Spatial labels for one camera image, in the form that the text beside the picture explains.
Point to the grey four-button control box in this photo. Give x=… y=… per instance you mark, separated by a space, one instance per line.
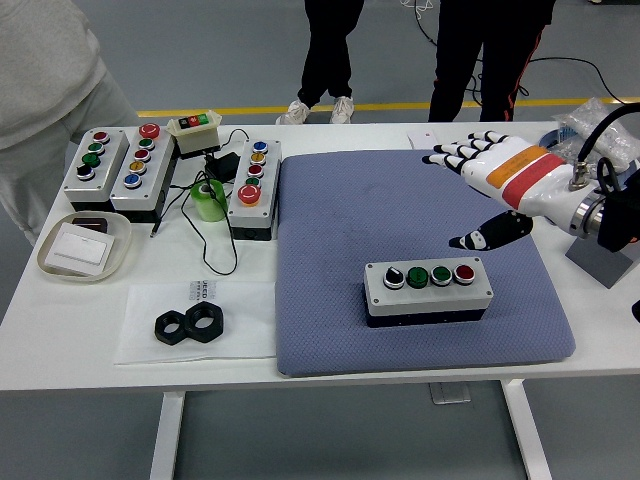
x=425 y=300

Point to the cream three-button switch box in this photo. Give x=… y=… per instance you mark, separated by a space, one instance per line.
x=197 y=137

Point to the person in red-striped trousers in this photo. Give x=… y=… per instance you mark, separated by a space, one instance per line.
x=500 y=45

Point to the grey five-button box, blue button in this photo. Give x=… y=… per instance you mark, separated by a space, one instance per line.
x=270 y=175

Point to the small dark brown box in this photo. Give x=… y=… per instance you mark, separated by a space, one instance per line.
x=92 y=222

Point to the white table leg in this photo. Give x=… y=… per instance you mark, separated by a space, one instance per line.
x=167 y=440
x=527 y=435

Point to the white printed paper sheet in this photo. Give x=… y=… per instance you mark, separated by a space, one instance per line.
x=250 y=325

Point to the clear bag of metal parts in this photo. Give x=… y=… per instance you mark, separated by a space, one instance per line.
x=565 y=150
x=580 y=122

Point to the white wall switch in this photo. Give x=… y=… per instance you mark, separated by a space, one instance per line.
x=80 y=247

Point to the person in white sneakers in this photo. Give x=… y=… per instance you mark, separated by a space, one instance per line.
x=325 y=50

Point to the grey bracket under table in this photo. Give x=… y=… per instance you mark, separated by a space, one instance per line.
x=450 y=393

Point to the white shallow tray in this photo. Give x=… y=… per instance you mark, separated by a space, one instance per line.
x=120 y=231

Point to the grey box with black selector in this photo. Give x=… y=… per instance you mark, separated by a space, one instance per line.
x=112 y=150

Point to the grey five-button box, silver button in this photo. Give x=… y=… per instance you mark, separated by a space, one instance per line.
x=155 y=170

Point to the white card with red mark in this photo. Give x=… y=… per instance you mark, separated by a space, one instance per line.
x=420 y=139

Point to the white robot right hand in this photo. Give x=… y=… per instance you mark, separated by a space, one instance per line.
x=525 y=180

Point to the black hex nut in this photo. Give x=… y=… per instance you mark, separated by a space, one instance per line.
x=220 y=330
x=162 y=332

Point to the person in light grey top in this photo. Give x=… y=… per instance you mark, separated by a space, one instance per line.
x=40 y=75

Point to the black power adapter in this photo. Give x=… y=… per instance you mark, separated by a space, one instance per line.
x=225 y=165

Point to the blue-grey quilted mat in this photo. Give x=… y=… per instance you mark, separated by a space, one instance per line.
x=325 y=210

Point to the grey wedge block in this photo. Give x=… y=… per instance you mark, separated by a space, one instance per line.
x=600 y=262

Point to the green tape roll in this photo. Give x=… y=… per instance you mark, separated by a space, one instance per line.
x=212 y=207

